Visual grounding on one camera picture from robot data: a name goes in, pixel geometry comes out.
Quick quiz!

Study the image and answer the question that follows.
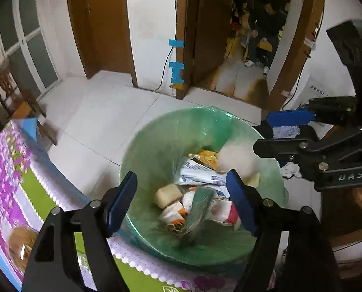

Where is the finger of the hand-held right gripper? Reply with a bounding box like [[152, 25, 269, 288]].
[[253, 125, 362, 177], [265, 97, 359, 127]]

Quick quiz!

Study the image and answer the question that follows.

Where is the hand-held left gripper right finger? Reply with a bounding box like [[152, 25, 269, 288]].
[[226, 169, 341, 292]]

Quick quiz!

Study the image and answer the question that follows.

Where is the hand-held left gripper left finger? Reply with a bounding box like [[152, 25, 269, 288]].
[[22, 171, 138, 292]]

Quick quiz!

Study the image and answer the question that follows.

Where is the green cloth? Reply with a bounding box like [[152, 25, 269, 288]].
[[179, 187, 215, 248]]

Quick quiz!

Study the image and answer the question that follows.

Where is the pale yellow sponge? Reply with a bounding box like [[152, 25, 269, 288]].
[[154, 184, 183, 209]]

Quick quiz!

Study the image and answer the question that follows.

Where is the white plastic packet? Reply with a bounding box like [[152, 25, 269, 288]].
[[175, 158, 230, 198]]

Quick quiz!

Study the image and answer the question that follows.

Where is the orange white paper bag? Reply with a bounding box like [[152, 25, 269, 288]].
[[159, 200, 189, 230]]

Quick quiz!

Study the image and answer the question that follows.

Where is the trash bin with green bag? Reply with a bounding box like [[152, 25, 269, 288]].
[[118, 106, 288, 276]]

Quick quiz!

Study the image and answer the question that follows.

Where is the blue white cloth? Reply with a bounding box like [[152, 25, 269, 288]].
[[272, 126, 301, 139]]

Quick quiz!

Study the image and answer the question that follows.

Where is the floral striped tablecloth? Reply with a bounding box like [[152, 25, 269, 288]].
[[0, 117, 276, 292]]

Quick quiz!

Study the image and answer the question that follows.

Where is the bread in clear bag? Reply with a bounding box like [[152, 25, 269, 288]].
[[9, 226, 40, 276]]

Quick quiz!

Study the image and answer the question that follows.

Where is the large blue tape patch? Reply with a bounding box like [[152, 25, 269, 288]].
[[168, 62, 185, 84]]

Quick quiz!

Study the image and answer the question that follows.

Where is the dark wooden doorway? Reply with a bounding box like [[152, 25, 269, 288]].
[[175, 0, 329, 110]]

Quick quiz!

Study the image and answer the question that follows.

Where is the wooden chair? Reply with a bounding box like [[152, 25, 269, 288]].
[[0, 58, 58, 146]]

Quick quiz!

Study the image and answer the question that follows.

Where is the white frosted glass door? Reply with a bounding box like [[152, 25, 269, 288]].
[[0, 0, 61, 99]]

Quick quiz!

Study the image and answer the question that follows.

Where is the brown wooden door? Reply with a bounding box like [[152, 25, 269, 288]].
[[65, 0, 138, 87]]

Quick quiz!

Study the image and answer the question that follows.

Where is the white wall notice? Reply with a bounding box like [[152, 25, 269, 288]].
[[286, 75, 330, 110]]

